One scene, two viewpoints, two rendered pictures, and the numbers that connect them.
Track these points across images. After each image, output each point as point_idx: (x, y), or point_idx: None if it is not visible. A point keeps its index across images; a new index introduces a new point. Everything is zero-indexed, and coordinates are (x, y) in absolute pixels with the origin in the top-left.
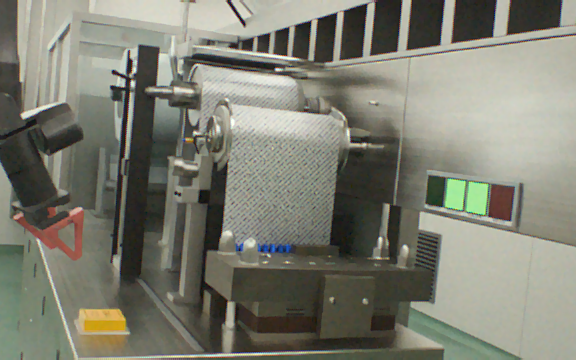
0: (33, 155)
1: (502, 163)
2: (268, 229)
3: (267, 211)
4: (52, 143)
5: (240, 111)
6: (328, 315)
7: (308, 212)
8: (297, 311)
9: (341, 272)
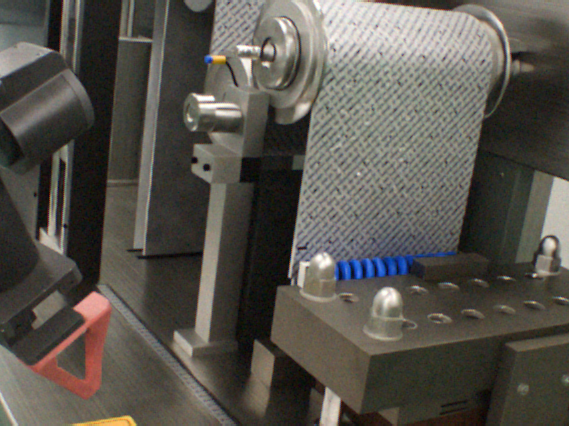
0: None
1: None
2: (369, 230)
3: (370, 199)
4: (31, 153)
5: (332, 13)
6: (511, 412)
7: (433, 195)
8: (456, 406)
9: (532, 333)
